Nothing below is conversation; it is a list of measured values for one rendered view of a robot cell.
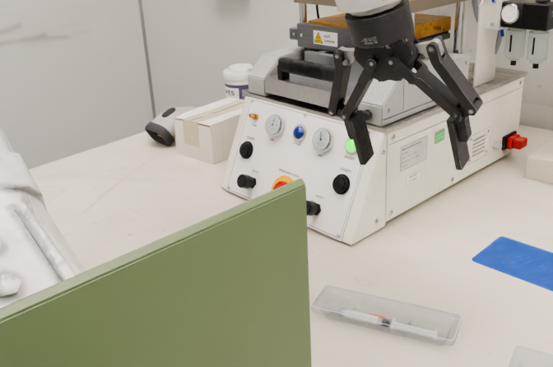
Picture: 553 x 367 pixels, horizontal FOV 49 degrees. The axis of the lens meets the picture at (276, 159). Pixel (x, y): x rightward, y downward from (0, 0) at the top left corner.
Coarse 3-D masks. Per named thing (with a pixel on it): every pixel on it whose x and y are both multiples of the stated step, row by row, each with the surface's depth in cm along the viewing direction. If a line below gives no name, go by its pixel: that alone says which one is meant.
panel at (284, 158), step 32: (256, 128) 116; (288, 128) 110; (256, 160) 115; (288, 160) 109; (320, 160) 104; (352, 160) 99; (256, 192) 114; (320, 192) 103; (352, 192) 98; (320, 224) 102
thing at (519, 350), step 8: (520, 352) 70; (528, 352) 70; (536, 352) 70; (544, 352) 70; (512, 360) 69; (520, 360) 69; (528, 360) 69; (536, 360) 69; (544, 360) 69; (552, 360) 68
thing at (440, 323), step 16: (336, 288) 84; (320, 304) 80; (336, 304) 80; (352, 304) 80; (368, 304) 80; (384, 304) 80; (400, 304) 79; (416, 304) 79; (384, 320) 77; (400, 320) 76; (416, 320) 76; (432, 320) 76; (448, 320) 76; (448, 336) 73
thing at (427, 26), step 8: (328, 16) 119; (336, 16) 119; (344, 16) 118; (416, 16) 114; (424, 16) 114; (432, 16) 114; (440, 16) 113; (448, 16) 113; (320, 24) 115; (328, 24) 113; (336, 24) 112; (344, 24) 111; (416, 24) 107; (424, 24) 108; (432, 24) 109; (440, 24) 111; (448, 24) 113; (416, 32) 107; (424, 32) 108; (432, 32) 110; (440, 32) 112; (424, 40) 109
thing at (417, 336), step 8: (344, 288) 83; (320, 312) 80; (328, 312) 79; (336, 312) 79; (344, 320) 80; (352, 320) 78; (360, 320) 77; (368, 320) 77; (376, 328) 78; (384, 328) 76; (392, 328) 76; (400, 328) 75; (400, 336) 77; (408, 336) 76; (416, 336) 74; (424, 336) 74; (432, 336) 76; (456, 336) 74; (440, 344) 75; (448, 344) 73
